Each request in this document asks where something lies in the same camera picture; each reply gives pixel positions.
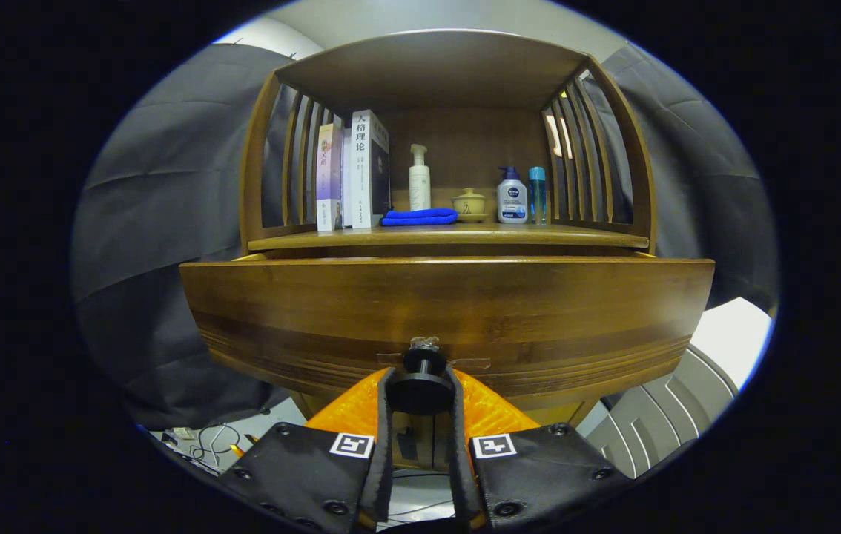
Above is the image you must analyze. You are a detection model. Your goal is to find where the wooden cabinet door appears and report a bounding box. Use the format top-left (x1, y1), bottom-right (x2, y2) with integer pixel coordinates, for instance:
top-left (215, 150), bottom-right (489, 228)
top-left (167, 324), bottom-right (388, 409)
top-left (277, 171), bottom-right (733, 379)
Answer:
top-left (433, 415), bottom-right (457, 464)
top-left (393, 415), bottom-right (434, 469)

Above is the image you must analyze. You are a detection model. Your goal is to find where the purple book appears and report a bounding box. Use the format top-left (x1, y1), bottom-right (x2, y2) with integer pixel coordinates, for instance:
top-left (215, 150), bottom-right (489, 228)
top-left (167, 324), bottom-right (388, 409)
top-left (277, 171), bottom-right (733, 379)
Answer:
top-left (315, 122), bottom-right (345, 232)

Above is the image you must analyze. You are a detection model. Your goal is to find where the black round drawer knob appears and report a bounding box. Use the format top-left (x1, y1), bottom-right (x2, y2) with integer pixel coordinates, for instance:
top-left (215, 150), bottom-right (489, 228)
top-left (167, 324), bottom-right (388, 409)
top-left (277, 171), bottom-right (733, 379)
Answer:
top-left (387, 337), bottom-right (458, 416)

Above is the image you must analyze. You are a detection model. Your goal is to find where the brown wooden cabinet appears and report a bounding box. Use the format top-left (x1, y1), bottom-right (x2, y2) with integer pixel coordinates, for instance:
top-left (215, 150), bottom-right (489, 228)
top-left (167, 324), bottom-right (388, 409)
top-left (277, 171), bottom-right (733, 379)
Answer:
top-left (239, 28), bottom-right (659, 472)

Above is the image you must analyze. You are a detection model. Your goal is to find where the brown wooden drawer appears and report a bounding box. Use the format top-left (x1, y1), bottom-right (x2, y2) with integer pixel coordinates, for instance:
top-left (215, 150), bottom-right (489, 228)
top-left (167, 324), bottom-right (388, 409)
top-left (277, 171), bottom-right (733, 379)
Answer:
top-left (179, 256), bottom-right (716, 412)

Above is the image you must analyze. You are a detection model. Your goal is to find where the thick white book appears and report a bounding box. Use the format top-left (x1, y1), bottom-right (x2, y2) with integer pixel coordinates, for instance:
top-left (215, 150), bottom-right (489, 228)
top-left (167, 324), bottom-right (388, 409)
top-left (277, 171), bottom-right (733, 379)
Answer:
top-left (341, 110), bottom-right (392, 229)

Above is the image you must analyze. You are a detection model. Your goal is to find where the wooden countertop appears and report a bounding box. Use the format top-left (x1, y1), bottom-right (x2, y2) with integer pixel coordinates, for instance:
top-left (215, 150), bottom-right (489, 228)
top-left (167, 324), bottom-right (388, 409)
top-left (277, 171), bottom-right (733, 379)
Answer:
top-left (246, 221), bottom-right (651, 251)

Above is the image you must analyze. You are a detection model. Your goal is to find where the white pump bottle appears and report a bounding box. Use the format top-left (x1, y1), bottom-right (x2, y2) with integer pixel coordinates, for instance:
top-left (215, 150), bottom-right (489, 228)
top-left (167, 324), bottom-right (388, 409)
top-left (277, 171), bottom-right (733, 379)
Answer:
top-left (409, 144), bottom-right (432, 211)

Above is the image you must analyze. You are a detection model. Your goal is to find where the black cable tangle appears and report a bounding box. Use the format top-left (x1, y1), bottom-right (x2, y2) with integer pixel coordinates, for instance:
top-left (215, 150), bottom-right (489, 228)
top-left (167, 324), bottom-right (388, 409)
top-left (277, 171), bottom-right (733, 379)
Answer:
top-left (161, 423), bottom-right (251, 472)

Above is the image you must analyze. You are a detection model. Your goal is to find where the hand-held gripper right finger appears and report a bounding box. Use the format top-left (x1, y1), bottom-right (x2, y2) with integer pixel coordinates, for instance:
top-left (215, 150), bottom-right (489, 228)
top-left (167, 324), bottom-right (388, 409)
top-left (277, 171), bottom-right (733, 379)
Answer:
top-left (444, 366), bottom-right (633, 531)

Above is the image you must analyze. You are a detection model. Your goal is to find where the white lotion bottle blue cap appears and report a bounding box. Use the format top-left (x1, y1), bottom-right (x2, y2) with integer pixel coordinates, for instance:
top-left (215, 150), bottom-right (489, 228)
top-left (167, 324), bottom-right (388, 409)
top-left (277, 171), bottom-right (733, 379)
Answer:
top-left (496, 166), bottom-right (529, 225)

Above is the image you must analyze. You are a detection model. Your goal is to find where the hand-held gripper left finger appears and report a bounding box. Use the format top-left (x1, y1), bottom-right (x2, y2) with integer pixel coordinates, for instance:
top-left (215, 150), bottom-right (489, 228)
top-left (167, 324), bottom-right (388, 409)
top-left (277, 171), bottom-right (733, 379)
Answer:
top-left (219, 367), bottom-right (397, 533)

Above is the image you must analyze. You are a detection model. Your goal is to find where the grey grooved panel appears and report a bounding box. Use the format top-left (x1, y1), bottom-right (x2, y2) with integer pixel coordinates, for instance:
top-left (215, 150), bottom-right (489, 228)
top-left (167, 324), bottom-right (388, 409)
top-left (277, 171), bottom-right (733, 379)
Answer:
top-left (585, 345), bottom-right (740, 481)

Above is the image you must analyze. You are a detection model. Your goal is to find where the yellow lidded teacup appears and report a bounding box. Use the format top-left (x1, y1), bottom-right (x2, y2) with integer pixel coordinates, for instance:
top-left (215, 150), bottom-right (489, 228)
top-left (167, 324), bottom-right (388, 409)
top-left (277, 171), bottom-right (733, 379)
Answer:
top-left (452, 188), bottom-right (488, 223)

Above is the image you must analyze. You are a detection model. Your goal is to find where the teal clear bottle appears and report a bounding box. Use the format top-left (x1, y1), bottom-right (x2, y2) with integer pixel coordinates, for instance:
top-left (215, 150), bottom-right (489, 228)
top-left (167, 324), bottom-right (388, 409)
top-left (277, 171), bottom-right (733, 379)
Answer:
top-left (528, 166), bottom-right (547, 225)

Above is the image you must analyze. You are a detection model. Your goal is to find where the white flat panel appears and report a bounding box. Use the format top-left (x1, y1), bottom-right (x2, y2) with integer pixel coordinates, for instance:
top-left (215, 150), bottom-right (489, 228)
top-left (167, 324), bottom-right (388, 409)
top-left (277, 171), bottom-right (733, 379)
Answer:
top-left (687, 297), bottom-right (775, 390)

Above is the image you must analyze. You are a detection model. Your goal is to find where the blue folded cloth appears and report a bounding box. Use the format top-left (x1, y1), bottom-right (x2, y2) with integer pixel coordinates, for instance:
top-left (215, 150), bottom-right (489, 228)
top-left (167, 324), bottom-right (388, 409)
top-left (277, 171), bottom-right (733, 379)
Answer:
top-left (380, 208), bottom-right (458, 227)

